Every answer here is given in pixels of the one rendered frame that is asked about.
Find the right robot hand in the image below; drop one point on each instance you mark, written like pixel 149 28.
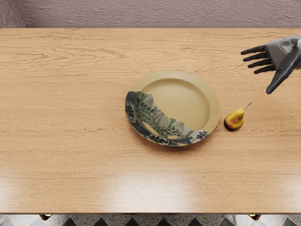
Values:
pixel 279 53

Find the beige plate with printed pattern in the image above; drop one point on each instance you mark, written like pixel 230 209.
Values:
pixel 172 108

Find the yellow red pear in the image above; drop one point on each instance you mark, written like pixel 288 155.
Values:
pixel 233 121

